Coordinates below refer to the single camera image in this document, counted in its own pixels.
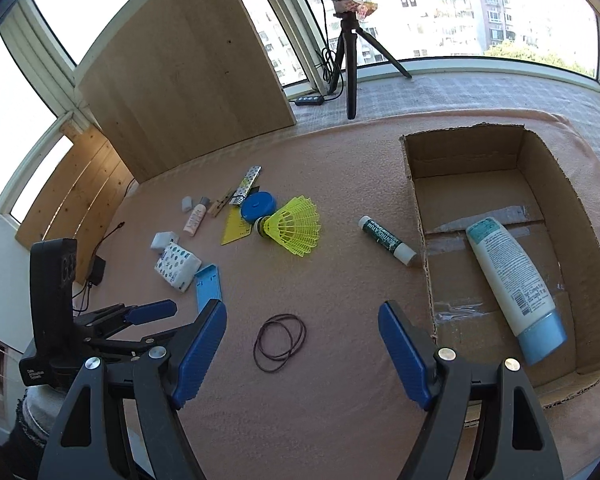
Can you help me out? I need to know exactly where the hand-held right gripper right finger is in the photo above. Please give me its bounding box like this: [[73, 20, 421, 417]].
[[378, 301, 566, 480]]

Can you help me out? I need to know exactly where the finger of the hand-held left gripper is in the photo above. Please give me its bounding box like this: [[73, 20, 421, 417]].
[[86, 330, 181, 359], [75, 299, 178, 341]]

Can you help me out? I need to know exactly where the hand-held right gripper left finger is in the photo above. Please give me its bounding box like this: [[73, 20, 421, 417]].
[[39, 299, 228, 480]]

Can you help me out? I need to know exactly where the patterned tissue pack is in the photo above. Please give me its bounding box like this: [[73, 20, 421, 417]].
[[154, 242, 202, 293]]

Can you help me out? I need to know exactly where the brown rubber band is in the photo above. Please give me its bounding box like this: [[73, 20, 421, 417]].
[[253, 324, 296, 374], [258, 314, 308, 361]]

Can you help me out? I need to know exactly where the blue plastic holder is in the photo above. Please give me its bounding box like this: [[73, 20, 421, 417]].
[[194, 263, 224, 313]]

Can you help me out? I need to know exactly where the white charger plug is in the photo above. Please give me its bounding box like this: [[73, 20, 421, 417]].
[[150, 230, 177, 252]]

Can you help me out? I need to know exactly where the small white cream tube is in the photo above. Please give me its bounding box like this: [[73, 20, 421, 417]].
[[182, 200, 210, 237]]

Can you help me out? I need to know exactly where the yellow ruler card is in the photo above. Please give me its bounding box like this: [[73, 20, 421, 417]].
[[221, 207, 254, 246]]

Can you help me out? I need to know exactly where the green and white glue stick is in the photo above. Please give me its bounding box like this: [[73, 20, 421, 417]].
[[358, 215, 418, 266]]

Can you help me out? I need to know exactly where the wooden clothespin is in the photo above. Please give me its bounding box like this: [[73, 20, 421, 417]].
[[208, 187, 236, 217]]

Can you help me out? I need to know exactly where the blue round lid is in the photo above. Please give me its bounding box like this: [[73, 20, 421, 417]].
[[240, 192, 278, 226]]

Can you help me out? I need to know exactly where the yellow plastic shuttlecock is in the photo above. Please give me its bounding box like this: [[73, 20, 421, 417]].
[[254, 196, 322, 259]]

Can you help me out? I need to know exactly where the patterned silver strip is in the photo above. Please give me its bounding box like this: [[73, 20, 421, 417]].
[[228, 165, 262, 207]]

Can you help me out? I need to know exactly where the cardboard box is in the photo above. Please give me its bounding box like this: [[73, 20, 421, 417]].
[[399, 122, 600, 408]]

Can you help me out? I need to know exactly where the person's left forearm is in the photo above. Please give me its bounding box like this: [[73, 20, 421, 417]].
[[0, 385, 76, 480]]

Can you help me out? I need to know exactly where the black power adapter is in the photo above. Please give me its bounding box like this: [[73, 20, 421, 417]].
[[87, 255, 107, 287]]

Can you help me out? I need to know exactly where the pine plank panel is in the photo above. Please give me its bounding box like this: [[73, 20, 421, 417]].
[[15, 125, 137, 250]]

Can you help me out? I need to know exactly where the white lotion tube blue cap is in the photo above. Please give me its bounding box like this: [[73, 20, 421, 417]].
[[466, 217, 568, 366]]

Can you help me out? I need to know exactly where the light wooden board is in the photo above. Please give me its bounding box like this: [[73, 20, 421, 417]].
[[77, 0, 297, 186]]

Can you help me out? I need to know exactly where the grey checkered cloth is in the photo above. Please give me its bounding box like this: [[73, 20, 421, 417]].
[[292, 69, 600, 176]]

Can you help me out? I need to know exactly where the black tripod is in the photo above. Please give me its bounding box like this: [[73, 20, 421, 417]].
[[326, 12, 413, 121]]

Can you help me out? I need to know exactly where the black adapter cable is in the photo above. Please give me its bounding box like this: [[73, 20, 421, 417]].
[[71, 220, 127, 313]]

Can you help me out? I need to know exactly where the black ring light cable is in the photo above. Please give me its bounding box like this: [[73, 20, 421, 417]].
[[307, 0, 343, 98]]

